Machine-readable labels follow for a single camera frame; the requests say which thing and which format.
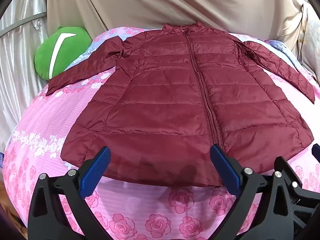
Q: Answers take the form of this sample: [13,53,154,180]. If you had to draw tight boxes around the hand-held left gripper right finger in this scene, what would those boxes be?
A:
[209,144,304,240]

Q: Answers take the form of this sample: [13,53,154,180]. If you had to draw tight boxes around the grey metal rod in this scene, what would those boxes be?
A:
[0,12,47,36]

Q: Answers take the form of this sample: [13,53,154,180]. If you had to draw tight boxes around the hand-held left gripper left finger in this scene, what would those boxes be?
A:
[27,146,111,240]

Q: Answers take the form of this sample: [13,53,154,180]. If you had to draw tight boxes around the maroon quilted puffer jacket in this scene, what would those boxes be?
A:
[47,22,316,187]

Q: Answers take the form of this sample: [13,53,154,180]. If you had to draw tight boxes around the beige draped cloth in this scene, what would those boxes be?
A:
[46,0,304,43]

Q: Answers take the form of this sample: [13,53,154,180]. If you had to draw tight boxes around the pale floral pillow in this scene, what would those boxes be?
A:
[296,4,320,78]

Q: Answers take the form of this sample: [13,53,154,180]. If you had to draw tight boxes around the pink floral bed sheet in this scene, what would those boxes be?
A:
[1,26,320,240]

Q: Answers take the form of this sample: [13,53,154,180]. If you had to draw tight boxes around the green plush pillow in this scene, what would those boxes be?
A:
[34,26,93,81]

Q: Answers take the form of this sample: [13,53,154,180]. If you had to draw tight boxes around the silver satin curtain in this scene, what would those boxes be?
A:
[0,0,50,140]

